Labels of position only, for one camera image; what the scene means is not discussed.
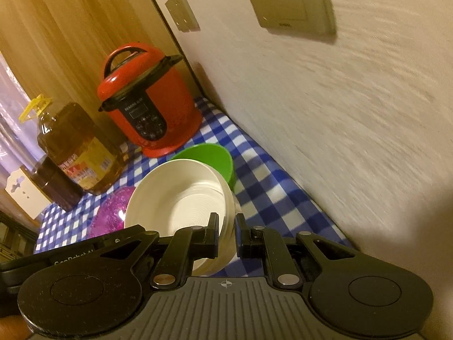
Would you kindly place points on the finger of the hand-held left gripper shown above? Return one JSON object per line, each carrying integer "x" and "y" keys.
{"x": 116, "y": 234}

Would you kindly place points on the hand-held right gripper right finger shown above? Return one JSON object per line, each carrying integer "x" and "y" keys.
{"x": 240, "y": 237}

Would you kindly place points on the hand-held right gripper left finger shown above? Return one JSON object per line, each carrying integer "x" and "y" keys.
{"x": 212, "y": 237}

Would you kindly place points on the pink transparent plastic plate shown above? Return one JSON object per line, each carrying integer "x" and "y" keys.
{"x": 111, "y": 212}

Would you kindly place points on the white plastic bowl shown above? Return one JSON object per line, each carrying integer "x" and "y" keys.
{"x": 170, "y": 198}

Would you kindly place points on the green plastic bowl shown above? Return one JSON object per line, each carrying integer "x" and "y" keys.
{"x": 212, "y": 159}

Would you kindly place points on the dark wooden rack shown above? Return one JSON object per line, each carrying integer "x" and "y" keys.
{"x": 16, "y": 233}

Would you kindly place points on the blue white checked tablecloth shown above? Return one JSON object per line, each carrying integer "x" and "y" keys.
{"x": 283, "y": 212}

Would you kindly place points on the brown cylindrical canister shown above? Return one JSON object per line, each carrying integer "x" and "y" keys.
{"x": 53, "y": 187}

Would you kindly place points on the large cooking oil bottle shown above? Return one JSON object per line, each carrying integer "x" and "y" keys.
{"x": 81, "y": 148}

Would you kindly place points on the red electric pressure cooker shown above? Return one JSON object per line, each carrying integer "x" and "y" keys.
{"x": 148, "y": 113}

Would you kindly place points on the sheer white curtain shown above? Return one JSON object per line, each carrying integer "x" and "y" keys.
{"x": 14, "y": 124}

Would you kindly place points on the wooden cabinet panel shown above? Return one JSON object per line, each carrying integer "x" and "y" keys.
{"x": 70, "y": 24}

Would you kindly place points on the small beige wall switch plate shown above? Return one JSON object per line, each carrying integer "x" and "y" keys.
{"x": 178, "y": 15}
{"x": 187, "y": 10}

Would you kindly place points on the large beige wall socket panel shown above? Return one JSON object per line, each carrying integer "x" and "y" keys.
{"x": 293, "y": 3}

